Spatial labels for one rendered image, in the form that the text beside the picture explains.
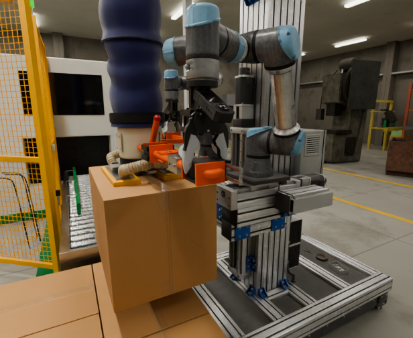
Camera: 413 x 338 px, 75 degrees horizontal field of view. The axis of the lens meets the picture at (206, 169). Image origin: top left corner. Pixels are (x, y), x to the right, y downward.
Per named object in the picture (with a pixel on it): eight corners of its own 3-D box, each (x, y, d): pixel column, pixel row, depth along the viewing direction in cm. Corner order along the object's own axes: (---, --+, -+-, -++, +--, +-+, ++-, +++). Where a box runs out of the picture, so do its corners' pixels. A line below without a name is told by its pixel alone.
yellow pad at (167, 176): (141, 166, 135) (140, 156, 134) (160, 164, 139) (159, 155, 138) (163, 181, 105) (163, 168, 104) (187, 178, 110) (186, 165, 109)
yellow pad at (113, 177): (100, 170, 126) (100, 159, 125) (123, 168, 130) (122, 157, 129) (113, 188, 96) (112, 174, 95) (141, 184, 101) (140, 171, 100)
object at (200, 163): (181, 178, 66) (180, 158, 64) (208, 175, 69) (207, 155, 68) (196, 186, 58) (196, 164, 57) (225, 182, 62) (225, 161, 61)
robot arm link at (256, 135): (251, 151, 138) (252, 125, 135) (277, 153, 131) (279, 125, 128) (241, 154, 128) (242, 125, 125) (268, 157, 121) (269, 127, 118)
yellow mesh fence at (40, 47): (58, 215, 354) (37, 44, 311) (67, 214, 359) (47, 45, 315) (55, 257, 252) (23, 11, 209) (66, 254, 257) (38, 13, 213)
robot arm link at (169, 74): (181, 70, 147) (174, 68, 139) (181, 91, 149) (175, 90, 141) (167, 71, 149) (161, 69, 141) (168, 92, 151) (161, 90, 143)
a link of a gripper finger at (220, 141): (222, 161, 72) (210, 129, 68) (234, 165, 66) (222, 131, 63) (212, 166, 70) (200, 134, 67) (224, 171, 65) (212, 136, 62)
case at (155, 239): (96, 240, 142) (88, 167, 134) (167, 225, 160) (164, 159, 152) (114, 314, 90) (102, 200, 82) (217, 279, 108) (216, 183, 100)
